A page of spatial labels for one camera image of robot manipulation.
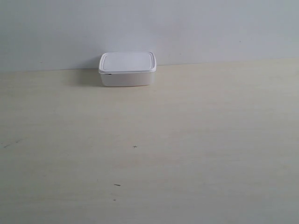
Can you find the white lidded plastic container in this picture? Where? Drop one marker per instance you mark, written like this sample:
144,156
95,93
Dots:
124,69

